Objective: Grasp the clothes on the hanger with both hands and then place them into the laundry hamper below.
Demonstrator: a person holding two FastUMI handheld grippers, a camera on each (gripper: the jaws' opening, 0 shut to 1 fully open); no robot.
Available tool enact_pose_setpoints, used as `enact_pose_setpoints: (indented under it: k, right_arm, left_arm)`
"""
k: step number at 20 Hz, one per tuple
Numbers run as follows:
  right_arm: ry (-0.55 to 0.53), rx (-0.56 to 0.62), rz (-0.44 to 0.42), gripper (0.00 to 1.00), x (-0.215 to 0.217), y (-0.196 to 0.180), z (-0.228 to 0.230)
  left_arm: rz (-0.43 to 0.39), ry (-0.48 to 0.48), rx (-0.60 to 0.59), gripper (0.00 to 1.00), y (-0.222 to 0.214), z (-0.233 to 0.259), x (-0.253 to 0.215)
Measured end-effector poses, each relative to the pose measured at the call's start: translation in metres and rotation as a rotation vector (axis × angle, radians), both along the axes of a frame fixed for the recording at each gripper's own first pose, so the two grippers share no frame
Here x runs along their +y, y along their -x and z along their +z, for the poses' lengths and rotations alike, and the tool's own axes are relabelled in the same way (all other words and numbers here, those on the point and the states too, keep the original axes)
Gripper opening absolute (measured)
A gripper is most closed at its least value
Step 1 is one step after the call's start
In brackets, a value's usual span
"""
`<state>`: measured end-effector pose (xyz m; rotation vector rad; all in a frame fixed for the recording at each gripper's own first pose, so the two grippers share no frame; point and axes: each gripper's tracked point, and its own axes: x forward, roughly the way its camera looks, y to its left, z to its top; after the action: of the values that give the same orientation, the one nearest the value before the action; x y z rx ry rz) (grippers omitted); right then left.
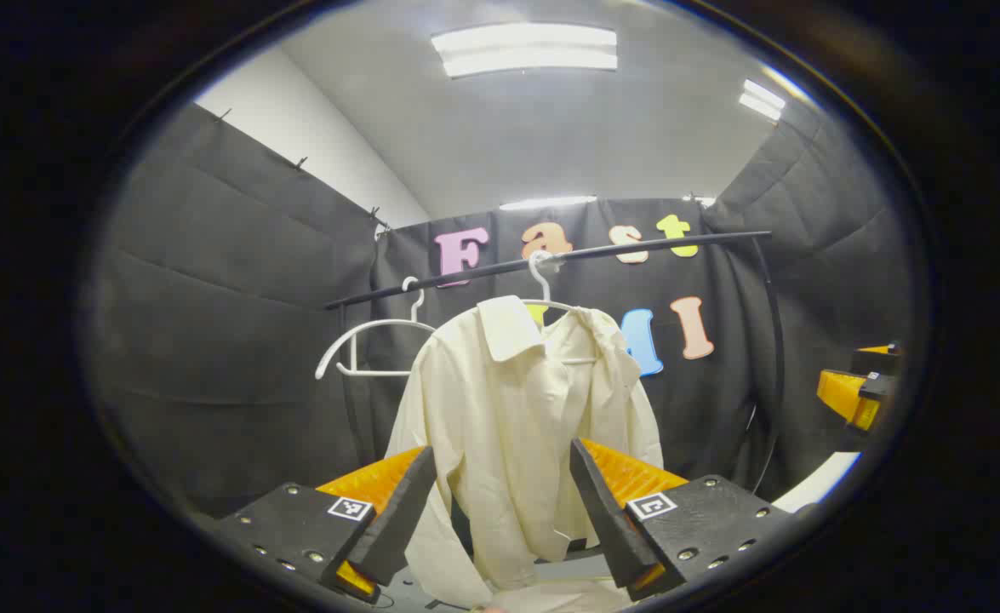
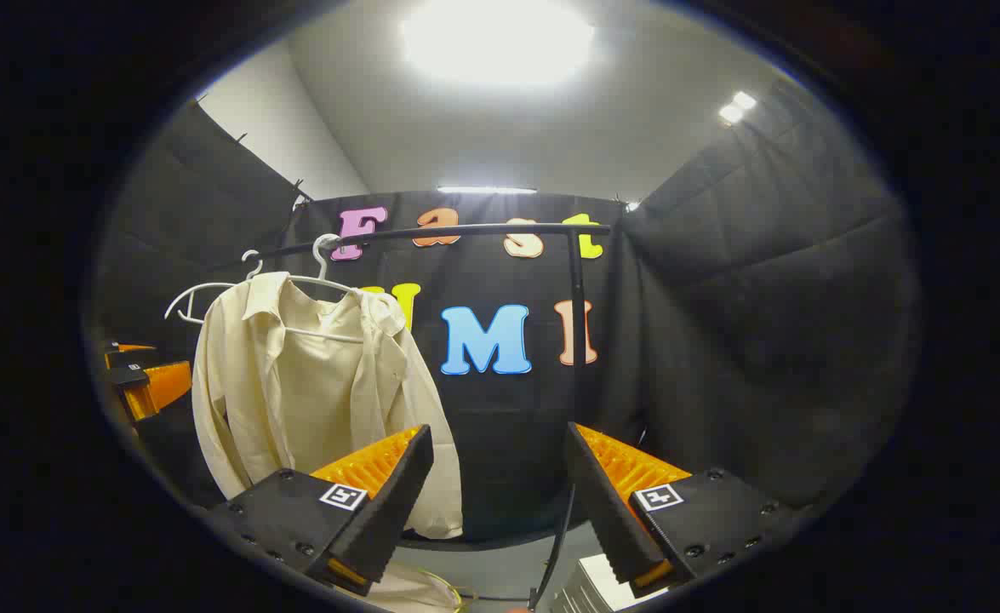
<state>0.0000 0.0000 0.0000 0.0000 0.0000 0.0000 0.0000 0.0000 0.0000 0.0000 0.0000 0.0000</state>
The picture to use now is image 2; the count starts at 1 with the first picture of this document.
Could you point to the white plastic clothes hanger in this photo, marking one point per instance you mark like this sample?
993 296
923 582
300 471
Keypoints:
322 255
258 271

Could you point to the cream button-up shirt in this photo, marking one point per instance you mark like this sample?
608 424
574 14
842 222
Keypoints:
312 400

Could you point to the small ceiling light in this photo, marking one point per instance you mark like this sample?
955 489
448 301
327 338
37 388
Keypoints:
736 107

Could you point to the black metal clothes rack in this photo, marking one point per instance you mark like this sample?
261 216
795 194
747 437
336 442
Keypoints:
465 230

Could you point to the ceiling light strip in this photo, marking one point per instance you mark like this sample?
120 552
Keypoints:
487 190

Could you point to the large ceiling light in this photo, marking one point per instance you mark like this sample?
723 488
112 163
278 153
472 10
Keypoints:
500 38

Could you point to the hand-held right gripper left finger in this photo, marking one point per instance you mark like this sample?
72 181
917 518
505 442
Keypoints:
385 511

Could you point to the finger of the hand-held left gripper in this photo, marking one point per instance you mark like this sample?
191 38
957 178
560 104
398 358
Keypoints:
159 387
129 350

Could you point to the white ribbed laundry hamper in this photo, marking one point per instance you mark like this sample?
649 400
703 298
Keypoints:
593 587

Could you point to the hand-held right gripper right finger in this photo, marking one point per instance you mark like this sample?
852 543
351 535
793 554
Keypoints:
606 511

